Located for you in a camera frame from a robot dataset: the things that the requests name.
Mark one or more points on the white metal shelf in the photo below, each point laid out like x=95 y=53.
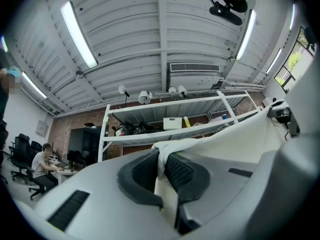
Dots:
x=160 y=135

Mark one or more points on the white spot lamp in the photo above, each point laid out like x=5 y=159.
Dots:
x=144 y=97
x=122 y=89
x=172 y=90
x=182 y=91

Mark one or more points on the white plastic box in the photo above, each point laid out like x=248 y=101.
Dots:
x=172 y=124

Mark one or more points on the white clothes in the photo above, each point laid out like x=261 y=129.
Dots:
x=225 y=146

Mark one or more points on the black framed window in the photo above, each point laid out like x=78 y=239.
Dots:
x=295 y=59

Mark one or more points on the black television screen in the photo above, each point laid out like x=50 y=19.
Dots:
x=82 y=139

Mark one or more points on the black office chair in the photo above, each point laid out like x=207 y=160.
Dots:
x=35 y=187
x=36 y=146
x=21 y=149

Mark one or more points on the white ceiling air conditioner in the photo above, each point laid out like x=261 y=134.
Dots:
x=195 y=72

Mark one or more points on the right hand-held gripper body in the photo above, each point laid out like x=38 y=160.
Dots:
x=282 y=114

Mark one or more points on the white desk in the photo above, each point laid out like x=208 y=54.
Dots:
x=65 y=172

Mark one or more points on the ceiling light tube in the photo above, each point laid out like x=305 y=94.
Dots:
x=33 y=85
x=273 y=61
x=246 y=34
x=78 y=34
x=3 y=44
x=293 y=16

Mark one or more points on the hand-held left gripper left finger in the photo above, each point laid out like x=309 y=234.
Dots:
x=140 y=176

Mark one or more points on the grey wall panel box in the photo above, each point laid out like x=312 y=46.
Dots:
x=41 y=127

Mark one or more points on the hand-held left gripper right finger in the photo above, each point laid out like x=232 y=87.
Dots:
x=185 y=181

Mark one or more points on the yellow bottle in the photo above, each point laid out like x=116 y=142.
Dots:
x=186 y=121

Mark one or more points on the black head-worn camera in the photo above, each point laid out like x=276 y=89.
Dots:
x=225 y=15

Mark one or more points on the pile of black equipment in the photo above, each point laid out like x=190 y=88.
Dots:
x=132 y=129

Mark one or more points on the blue white container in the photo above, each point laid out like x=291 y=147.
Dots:
x=225 y=117

